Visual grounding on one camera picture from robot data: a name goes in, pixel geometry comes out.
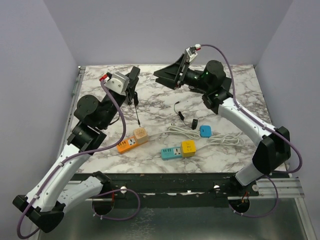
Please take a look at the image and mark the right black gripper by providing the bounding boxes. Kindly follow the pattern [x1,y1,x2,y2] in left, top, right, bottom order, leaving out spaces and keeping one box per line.
[153,54,210,93]

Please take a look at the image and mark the black plug adapter with cable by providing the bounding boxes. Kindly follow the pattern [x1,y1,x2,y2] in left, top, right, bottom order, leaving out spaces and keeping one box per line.
[173,101,199,130]

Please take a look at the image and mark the orange power strip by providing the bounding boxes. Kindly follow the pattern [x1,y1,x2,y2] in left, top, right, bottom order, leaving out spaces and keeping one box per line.
[116,136,139,154]

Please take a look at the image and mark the yellow cube socket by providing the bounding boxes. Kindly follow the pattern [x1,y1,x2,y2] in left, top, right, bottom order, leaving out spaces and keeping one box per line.
[180,140,197,158]

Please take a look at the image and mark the teal power strip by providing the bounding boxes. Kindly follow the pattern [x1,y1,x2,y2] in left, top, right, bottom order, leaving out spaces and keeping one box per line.
[160,146,182,161]

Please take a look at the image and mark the black power adapter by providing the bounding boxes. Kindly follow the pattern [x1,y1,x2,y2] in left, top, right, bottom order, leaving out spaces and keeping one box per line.
[133,91,139,107]

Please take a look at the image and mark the beige cube socket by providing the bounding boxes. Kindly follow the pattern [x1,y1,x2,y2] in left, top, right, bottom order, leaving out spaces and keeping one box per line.
[133,127,149,145]

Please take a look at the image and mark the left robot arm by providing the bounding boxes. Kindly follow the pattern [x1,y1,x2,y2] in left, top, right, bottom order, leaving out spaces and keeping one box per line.
[12,66,141,233]

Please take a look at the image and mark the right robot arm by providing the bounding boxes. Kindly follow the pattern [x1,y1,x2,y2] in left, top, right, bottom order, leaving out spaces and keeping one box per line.
[153,54,291,196]

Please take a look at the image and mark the black mat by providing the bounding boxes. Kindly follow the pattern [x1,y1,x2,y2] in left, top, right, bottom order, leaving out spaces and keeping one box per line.
[221,77,232,93]

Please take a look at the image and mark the blue flat charger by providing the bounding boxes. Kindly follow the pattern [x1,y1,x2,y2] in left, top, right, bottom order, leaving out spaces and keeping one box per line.
[199,125,212,138]

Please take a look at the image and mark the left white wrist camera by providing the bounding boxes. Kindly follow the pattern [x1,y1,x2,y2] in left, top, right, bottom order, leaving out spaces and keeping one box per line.
[99,72,130,96]

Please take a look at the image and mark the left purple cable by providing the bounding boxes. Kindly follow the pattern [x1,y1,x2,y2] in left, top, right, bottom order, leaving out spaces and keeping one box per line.
[16,79,141,239]

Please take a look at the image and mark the purple cable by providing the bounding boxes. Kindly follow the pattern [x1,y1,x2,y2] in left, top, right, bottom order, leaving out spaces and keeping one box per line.
[199,44,304,218]
[16,79,141,239]

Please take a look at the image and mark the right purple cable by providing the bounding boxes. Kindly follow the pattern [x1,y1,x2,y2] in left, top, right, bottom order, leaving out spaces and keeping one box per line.
[199,44,304,218]

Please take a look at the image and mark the aluminium frame rail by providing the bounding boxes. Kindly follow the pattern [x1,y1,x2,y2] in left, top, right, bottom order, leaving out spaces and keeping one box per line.
[38,177,305,201]

